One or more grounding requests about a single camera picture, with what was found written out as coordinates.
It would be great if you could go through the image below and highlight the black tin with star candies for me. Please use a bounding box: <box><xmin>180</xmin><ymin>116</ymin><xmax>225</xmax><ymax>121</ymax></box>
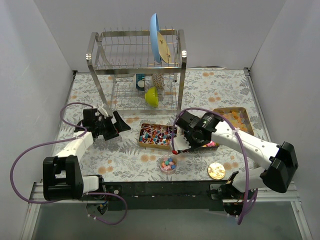
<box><xmin>198</xmin><ymin>141</ymin><xmax>220</xmax><ymax>151</ymax></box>

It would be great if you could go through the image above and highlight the gold tin with lollipops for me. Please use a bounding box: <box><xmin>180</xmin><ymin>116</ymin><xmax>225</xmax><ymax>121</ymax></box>
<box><xmin>138</xmin><ymin>123</ymin><xmax>177</xmax><ymax>150</ymax></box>

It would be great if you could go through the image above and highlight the clear plastic jar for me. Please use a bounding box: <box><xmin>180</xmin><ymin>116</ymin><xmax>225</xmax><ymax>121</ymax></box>
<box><xmin>158</xmin><ymin>154</ymin><xmax>179</xmax><ymax>175</ymax></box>

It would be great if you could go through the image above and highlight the gold tin with popsicle candies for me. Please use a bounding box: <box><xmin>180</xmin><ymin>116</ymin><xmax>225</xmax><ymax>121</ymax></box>
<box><xmin>213</xmin><ymin>107</ymin><xmax>254</xmax><ymax>136</ymax></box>

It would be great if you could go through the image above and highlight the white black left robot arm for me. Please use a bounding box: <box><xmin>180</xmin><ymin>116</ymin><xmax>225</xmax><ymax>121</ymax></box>
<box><xmin>42</xmin><ymin>108</ymin><xmax>131</xmax><ymax>201</ymax></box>

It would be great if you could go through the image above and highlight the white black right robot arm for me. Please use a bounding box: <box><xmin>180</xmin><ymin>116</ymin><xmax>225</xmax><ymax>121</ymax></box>
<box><xmin>172</xmin><ymin>111</ymin><xmax>298</xmax><ymax>199</ymax></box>

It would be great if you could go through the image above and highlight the floral table mat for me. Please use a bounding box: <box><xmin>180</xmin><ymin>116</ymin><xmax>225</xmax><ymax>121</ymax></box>
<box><xmin>47</xmin><ymin>68</ymin><xmax>276</xmax><ymax>183</ymax></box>

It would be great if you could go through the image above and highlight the gold jar lid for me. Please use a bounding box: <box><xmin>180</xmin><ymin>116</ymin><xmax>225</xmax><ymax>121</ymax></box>
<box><xmin>207</xmin><ymin>162</ymin><xmax>226</xmax><ymax>180</ymax></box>

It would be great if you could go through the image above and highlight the green bowl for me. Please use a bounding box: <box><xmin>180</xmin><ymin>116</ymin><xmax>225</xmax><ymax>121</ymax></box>
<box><xmin>144</xmin><ymin>86</ymin><xmax>159</xmax><ymax>108</ymax></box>

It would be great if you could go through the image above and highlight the teal white cup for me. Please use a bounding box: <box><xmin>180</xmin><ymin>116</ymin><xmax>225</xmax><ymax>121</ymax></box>
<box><xmin>135</xmin><ymin>73</ymin><xmax>145</xmax><ymax>91</ymax></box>

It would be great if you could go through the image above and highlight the stainless steel dish rack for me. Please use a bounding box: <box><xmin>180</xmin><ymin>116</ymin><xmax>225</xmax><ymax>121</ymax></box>
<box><xmin>85</xmin><ymin>29</ymin><xmax>187</xmax><ymax>114</ymax></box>

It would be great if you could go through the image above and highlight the patterned paper cup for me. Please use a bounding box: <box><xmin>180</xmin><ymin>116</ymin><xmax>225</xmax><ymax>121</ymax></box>
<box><xmin>151</xmin><ymin>73</ymin><xmax>165</xmax><ymax>90</ymax></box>

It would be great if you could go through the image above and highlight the beige patterned plate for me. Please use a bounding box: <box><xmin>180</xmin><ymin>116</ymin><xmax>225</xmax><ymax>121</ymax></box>
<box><xmin>157</xmin><ymin>32</ymin><xmax>172</xmax><ymax>64</ymax></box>

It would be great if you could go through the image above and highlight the blue plate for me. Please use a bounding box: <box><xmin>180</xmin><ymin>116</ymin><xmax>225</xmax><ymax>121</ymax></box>
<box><xmin>149</xmin><ymin>13</ymin><xmax>162</xmax><ymax>64</ymax></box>

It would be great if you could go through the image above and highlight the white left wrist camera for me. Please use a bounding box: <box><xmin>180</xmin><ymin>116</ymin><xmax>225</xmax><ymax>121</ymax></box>
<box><xmin>97</xmin><ymin>104</ymin><xmax>113</xmax><ymax>118</ymax></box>

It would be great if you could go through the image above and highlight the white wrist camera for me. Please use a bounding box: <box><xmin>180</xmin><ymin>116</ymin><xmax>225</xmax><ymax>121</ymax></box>
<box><xmin>97</xmin><ymin>104</ymin><xmax>113</xmax><ymax>118</ymax></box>
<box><xmin>172</xmin><ymin>135</ymin><xmax>191</xmax><ymax>151</ymax></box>

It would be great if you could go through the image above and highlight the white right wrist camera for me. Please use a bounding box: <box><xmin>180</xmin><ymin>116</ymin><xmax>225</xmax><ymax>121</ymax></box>
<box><xmin>172</xmin><ymin>135</ymin><xmax>191</xmax><ymax>151</ymax></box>

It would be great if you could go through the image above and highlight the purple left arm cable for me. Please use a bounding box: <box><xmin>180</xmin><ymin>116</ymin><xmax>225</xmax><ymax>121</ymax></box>
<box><xmin>9</xmin><ymin>102</ymin><xmax>128</xmax><ymax>225</ymax></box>

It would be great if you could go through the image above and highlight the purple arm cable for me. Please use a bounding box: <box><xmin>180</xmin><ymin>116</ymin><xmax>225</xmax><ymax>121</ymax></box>
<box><xmin>9</xmin><ymin>102</ymin><xmax>128</xmax><ymax>225</ymax></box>
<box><xmin>170</xmin><ymin>107</ymin><xmax>258</xmax><ymax>225</ymax></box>

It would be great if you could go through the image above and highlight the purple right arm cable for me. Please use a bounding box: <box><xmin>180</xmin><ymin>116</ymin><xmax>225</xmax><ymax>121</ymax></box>
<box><xmin>170</xmin><ymin>107</ymin><xmax>258</xmax><ymax>225</ymax></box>

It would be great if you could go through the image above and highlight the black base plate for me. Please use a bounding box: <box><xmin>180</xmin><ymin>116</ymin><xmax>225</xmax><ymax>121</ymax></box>
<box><xmin>76</xmin><ymin>180</ymin><xmax>258</xmax><ymax>212</ymax></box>

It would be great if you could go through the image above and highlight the aluminium frame rail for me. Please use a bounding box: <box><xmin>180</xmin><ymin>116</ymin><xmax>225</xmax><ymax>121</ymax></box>
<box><xmin>19</xmin><ymin>180</ymin><xmax>313</xmax><ymax>240</ymax></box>

